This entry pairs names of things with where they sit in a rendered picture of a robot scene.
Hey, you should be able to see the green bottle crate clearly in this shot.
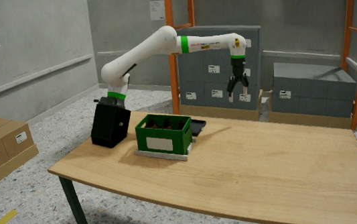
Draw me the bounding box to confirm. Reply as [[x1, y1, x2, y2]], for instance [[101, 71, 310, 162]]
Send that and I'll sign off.
[[137, 114, 192, 155]]

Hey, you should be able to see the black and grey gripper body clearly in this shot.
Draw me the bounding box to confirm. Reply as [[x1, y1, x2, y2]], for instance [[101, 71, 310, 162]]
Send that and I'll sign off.
[[232, 66, 244, 81]]

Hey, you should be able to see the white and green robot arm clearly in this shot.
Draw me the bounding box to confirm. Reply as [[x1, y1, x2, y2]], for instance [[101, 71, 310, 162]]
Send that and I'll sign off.
[[94, 26, 246, 109]]

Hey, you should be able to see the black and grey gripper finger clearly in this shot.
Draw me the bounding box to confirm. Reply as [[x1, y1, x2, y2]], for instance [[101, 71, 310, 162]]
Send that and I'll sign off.
[[240, 73, 249, 97], [226, 76, 240, 102]]

